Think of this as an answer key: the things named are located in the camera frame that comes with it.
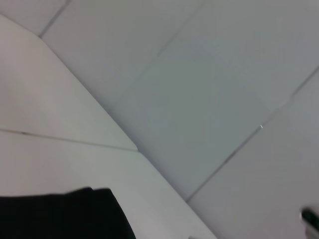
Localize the black t-shirt with FREE print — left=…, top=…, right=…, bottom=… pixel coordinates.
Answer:
left=0, top=186, right=137, bottom=239

